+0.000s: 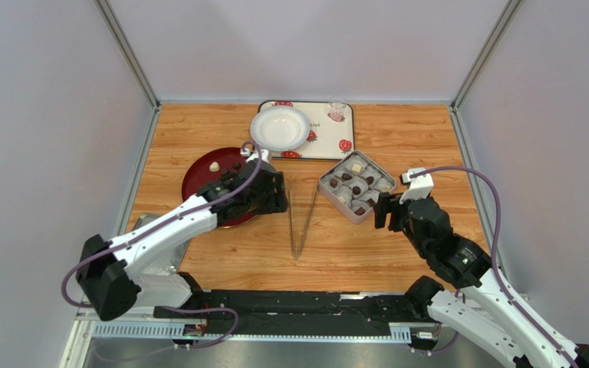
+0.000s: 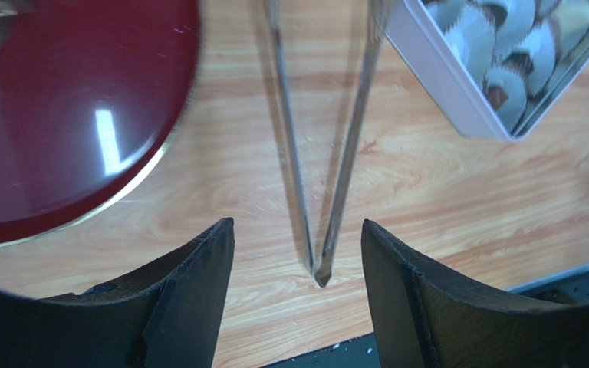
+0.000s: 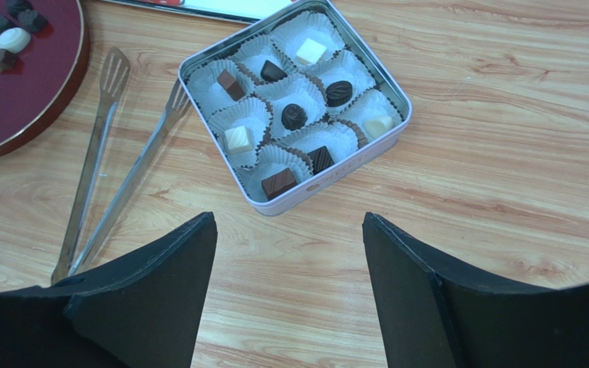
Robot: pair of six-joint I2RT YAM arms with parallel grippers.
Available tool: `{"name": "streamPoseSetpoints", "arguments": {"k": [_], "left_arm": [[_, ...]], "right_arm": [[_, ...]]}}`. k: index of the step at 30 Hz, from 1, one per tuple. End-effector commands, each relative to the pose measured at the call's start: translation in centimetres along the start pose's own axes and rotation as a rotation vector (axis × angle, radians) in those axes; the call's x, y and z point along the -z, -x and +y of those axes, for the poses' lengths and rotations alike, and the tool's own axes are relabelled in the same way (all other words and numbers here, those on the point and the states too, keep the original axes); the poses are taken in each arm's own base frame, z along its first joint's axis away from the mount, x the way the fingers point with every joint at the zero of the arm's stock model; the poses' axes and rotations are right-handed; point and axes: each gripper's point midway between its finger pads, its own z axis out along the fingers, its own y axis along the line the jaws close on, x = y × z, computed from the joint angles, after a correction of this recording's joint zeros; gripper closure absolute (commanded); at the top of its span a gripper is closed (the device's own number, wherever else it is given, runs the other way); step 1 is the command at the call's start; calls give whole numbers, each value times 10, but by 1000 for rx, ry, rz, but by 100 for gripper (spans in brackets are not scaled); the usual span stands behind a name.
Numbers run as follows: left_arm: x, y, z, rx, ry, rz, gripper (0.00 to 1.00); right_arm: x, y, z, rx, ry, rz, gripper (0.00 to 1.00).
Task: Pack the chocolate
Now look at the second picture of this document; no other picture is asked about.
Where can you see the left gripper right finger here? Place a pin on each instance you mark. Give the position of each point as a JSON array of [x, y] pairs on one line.
[[425, 314]]

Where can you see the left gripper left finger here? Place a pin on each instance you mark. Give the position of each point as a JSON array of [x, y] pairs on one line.
[[167, 313]]

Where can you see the metal serving tongs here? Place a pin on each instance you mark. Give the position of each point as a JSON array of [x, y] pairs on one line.
[[379, 16]]

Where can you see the brown chocolate piece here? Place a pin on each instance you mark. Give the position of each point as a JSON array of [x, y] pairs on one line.
[[496, 96]]

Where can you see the pink chocolate tin box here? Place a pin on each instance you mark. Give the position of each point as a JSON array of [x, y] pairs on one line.
[[457, 49]]

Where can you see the red round tray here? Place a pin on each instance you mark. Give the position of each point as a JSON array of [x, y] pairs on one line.
[[89, 93]]

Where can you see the aluminium frame rail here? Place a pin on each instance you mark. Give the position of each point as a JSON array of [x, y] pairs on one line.
[[572, 283]]

